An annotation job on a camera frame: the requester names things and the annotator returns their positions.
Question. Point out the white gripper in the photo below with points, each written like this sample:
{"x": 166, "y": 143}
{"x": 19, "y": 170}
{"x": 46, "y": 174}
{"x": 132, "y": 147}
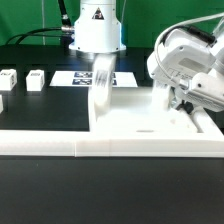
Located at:
{"x": 195, "y": 69}

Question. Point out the white square table top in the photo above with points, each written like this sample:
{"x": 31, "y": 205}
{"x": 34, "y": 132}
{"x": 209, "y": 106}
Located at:
{"x": 129, "y": 110}

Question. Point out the white sheet with tags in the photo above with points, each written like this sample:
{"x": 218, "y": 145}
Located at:
{"x": 85, "y": 79}

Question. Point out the white L-shaped obstacle fence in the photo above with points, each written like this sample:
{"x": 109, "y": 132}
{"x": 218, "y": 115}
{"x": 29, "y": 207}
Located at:
{"x": 210, "y": 143}

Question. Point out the white part at left edge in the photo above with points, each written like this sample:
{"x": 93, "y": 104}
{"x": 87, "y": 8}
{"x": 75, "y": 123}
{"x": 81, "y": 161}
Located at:
{"x": 1, "y": 104}

